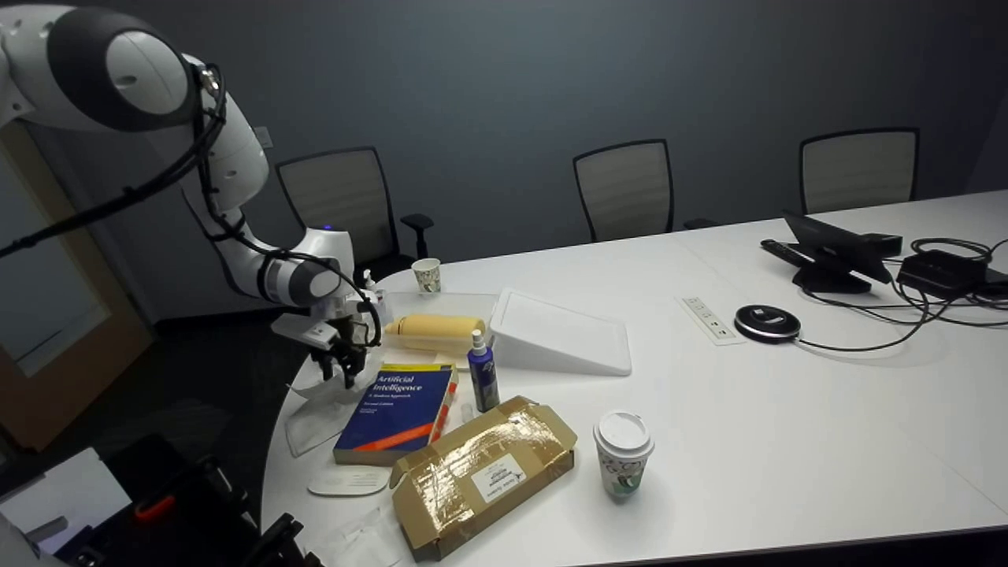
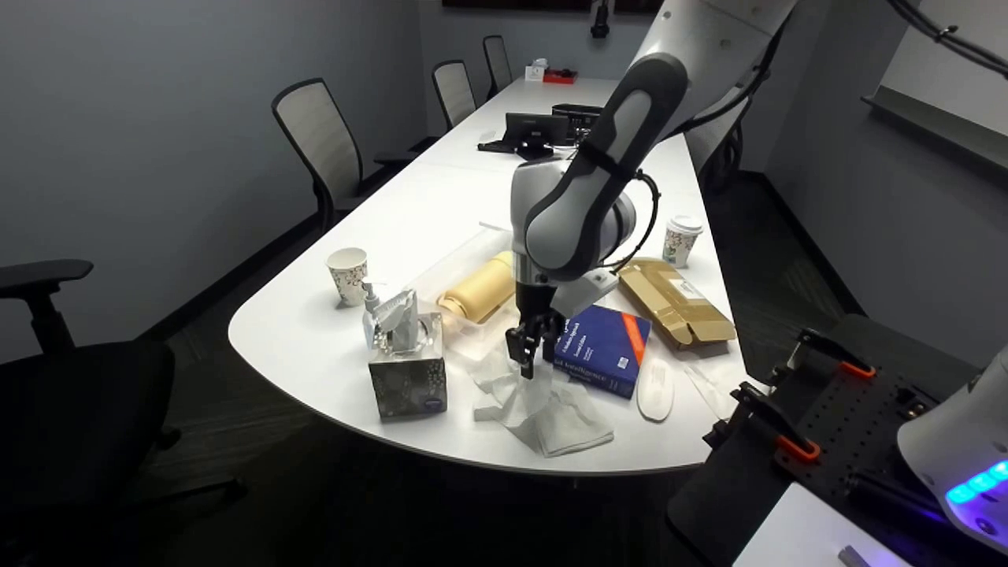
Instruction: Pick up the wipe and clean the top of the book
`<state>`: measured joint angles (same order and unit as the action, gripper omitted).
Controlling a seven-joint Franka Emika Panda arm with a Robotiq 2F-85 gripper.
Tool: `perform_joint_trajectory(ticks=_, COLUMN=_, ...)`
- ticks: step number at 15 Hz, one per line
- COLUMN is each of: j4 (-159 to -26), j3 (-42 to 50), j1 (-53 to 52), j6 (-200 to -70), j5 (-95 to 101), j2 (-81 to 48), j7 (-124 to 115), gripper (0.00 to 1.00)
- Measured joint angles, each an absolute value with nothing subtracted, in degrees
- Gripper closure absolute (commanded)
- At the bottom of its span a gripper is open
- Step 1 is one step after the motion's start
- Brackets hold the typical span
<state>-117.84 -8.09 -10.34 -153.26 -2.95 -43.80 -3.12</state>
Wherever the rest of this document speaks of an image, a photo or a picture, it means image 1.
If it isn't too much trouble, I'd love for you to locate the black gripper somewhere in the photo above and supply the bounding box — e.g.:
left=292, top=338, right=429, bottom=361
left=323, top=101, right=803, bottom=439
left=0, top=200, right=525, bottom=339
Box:
left=309, top=311, right=379, bottom=394

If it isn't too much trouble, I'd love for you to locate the flat white wipe packet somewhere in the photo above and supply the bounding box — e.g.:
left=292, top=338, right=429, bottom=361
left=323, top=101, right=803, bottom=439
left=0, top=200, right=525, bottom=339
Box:
left=303, top=467, right=392, bottom=505

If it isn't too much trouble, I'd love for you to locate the blue textbook with orange stripe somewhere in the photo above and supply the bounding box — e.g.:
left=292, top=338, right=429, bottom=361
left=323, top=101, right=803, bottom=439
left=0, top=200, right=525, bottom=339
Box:
left=330, top=358, right=462, bottom=469

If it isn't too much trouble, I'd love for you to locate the yellow cylindrical roll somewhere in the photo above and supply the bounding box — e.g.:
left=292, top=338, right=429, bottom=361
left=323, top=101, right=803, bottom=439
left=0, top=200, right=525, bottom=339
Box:
left=380, top=311, right=494, bottom=358

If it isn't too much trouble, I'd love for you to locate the white patterned paper cup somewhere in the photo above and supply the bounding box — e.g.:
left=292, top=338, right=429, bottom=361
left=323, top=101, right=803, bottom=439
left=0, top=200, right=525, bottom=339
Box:
left=410, top=254, right=443, bottom=300

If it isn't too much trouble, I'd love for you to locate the blue spray bottle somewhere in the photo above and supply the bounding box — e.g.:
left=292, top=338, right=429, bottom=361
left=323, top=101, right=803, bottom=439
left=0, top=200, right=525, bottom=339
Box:
left=462, top=323, right=504, bottom=415

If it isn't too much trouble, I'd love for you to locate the mesh back office chair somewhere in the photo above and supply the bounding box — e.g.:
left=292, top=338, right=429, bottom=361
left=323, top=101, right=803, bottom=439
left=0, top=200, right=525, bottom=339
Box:
left=792, top=125, right=921, bottom=218
left=269, top=145, right=438, bottom=284
left=569, top=136, right=676, bottom=245

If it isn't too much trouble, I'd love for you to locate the open brown cardboard box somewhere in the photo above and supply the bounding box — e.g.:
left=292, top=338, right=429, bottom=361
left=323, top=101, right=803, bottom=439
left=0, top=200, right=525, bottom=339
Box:
left=387, top=394, right=579, bottom=563

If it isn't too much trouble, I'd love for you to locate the clear plastic container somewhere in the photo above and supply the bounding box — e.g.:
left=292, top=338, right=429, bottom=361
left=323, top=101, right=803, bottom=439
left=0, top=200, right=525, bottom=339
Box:
left=374, top=287, right=635, bottom=380

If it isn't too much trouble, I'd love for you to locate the black robot mounting board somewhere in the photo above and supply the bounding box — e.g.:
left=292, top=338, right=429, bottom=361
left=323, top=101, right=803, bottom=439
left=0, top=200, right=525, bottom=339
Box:
left=0, top=425, right=323, bottom=567

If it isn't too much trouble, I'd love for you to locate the wooden framed glass door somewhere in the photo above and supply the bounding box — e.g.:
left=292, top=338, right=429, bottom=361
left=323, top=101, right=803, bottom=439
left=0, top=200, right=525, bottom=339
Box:
left=0, top=115, right=156, bottom=457

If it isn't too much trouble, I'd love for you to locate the lidded white coffee cup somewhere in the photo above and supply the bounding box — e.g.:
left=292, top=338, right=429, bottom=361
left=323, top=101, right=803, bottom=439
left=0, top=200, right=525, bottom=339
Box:
left=589, top=406, right=659, bottom=507

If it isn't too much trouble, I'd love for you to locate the white paper sheet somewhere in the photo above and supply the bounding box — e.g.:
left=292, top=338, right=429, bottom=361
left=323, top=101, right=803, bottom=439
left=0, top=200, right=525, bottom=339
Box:
left=0, top=448, right=134, bottom=559

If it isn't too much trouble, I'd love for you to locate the white remote control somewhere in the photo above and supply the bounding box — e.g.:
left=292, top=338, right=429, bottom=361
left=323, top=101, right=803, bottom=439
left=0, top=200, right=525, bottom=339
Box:
left=676, top=295, right=740, bottom=348

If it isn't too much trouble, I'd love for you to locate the round black speaker puck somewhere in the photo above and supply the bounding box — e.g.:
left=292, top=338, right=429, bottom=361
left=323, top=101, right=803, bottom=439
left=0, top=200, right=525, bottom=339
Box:
left=730, top=300, right=803, bottom=346

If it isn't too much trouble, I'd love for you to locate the black conference tablet stand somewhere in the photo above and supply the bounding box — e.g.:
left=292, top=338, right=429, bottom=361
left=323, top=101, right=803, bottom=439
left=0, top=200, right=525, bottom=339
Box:
left=754, top=215, right=904, bottom=295

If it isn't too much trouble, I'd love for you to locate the black box device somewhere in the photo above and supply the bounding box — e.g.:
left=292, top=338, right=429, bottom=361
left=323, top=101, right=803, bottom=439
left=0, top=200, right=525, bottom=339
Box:
left=895, top=236, right=1008, bottom=303

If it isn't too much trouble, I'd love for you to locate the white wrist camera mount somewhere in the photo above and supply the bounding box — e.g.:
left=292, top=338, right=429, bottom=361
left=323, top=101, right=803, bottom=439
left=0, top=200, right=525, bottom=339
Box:
left=268, top=307, right=340, bottom=353

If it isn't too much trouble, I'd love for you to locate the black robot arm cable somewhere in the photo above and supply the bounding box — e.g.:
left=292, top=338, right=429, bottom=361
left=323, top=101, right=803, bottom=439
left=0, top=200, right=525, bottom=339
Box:
left=0, top=55, right=387, bottom=348

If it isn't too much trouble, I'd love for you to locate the black table cable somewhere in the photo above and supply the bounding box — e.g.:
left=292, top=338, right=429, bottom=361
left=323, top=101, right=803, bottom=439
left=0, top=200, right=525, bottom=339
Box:
left=790, top=234, right=1008, bottom=356

